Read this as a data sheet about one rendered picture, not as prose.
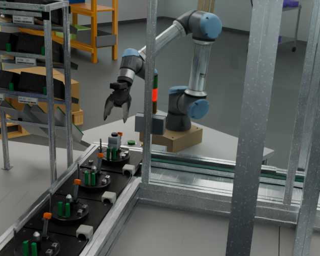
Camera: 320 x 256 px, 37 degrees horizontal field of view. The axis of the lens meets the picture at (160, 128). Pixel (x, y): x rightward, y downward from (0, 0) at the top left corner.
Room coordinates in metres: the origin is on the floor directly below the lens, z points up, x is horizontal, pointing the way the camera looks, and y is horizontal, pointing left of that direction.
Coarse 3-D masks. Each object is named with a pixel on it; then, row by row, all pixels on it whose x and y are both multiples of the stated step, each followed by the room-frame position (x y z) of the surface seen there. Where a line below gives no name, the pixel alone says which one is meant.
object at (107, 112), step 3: (108, 102) 2.03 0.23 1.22; (111, 102) 2.03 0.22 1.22; (108, 105) 2.02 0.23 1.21; (111, 105) 2.02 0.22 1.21; (105, 108) 2.02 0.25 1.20; (108, 108) 2.01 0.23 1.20; (111, 108) 2.02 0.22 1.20; (105, 111) 2.00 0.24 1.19; (108, 111) 2.00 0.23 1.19; (105, 114) 2.00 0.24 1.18; (108, 114) 2.04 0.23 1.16; (105, 117) 1.99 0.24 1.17
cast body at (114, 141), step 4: (112, 136) 1.97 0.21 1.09; (116, 136) 1.97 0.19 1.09; (108, 140) 1.96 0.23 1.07; (112, 140) 1.96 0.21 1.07; (116, 140) 1.95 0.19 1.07; (120, 140) 2.00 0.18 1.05; (108, 144) 1.96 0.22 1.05; (112, 144) 1.95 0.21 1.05; (116, 144) 1.95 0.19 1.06; (120, 144) 2.00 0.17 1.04; (112, 148) 1.94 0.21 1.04; (116, 148) 1.95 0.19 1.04
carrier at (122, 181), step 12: (96, 168) 1.73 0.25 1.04; (72, 180) 1.76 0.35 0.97; (84, 180) 1.72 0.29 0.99; (96, 180) 1.72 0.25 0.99; (108, 180) 1.73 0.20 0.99; (120, 180) 1.77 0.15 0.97; (60, 192) 1.65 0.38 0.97; (72, 192) 1.66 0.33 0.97; (84, 192) 1.66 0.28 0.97; (96, 192) 1.67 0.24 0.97; (108, 192) 1.64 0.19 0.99; (120, 192) 1.69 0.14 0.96
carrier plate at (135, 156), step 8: (96, 152) 2.04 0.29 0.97; (136, 152) 2.06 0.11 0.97; (88, 160) 1.96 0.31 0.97; (96, 160) 1.96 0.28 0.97; (136, 160) 1.98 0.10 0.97; (88, 168) 1.88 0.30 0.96; (104, 168) 1.88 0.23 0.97; (112, 168) 1.89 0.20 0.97; (120, 168) 1.89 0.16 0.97; (136, 168) 1.90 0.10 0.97
